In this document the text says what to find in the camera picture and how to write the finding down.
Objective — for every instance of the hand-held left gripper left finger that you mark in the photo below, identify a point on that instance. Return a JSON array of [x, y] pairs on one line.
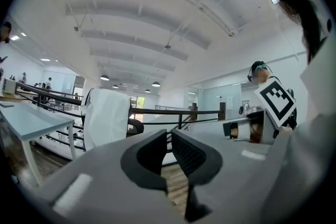
[[128, 165]]

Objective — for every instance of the white clothes with black stripes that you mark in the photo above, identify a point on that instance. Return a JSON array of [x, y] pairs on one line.
[[107, 118]]

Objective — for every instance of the grey flat pad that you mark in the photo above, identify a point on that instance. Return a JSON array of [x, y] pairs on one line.
[[5, 105]]

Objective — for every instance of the person's white shirt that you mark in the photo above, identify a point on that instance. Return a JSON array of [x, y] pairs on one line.
[[320, 102]]

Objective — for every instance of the white box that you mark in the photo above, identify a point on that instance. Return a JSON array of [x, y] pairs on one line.
[[9, 86]]

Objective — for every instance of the black office chair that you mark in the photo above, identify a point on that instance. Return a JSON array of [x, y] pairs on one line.
[[136, 126]]

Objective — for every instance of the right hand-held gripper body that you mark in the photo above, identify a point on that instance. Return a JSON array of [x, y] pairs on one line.
[[275, 102]]

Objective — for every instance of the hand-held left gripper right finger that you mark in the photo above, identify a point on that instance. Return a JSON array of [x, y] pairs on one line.
[[194, 157]]

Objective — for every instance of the wooden desk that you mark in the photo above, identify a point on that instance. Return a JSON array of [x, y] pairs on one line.
[[11, 98]]

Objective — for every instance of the glass entrance door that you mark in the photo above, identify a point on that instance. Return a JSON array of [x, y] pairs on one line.
[[141, 101]]

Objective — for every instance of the light blue table white legs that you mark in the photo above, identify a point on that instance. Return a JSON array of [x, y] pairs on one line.
[[31, 120]]

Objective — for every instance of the dark metal railing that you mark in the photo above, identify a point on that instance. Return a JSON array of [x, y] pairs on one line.
[[170, 112]]

